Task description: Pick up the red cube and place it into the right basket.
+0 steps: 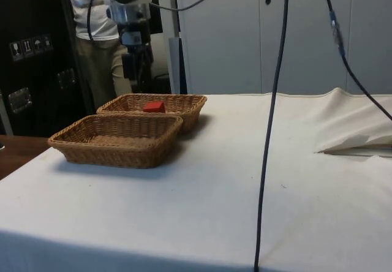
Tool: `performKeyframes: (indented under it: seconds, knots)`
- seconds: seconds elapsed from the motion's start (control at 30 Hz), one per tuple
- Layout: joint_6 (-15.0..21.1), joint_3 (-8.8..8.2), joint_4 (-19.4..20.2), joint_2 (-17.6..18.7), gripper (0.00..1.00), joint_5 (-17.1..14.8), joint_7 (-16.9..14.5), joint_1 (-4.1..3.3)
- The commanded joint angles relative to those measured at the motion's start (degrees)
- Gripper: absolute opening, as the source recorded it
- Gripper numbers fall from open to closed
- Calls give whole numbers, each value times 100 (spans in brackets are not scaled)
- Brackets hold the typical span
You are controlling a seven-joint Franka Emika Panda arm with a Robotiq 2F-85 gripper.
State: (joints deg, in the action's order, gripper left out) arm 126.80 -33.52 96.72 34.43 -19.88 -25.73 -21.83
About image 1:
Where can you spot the black cabinet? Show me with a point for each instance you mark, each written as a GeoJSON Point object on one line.
{"type": "Point", "coordinates": [33, 79]}

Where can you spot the red cube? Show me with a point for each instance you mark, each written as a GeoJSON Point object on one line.
{"type": "Point", "coordinates": [153, 107]}

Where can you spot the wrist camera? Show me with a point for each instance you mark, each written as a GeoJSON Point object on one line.
{"type": "Point", "coordinates": [128, 13]}

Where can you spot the brown wicker basket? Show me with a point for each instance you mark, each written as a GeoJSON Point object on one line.
{"type": "Point", "coordinates": [122, 152]}
{"type": "Point", "coordinates": [190, 106]}

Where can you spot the pale locker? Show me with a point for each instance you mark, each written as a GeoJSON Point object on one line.
{"type": "Point", "coordinates": [370, 39]}
{"type": "Point", "coordinates": [306, 39]}
{"type": "Point", "coordinates": [220, 39]}

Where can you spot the person in white shirt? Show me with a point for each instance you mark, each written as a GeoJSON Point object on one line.
{"type": "Point", "coordinates": [95, 24]}

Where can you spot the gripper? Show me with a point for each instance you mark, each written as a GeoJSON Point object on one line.
{"type": "Point", "coordinates": [134, 33]}

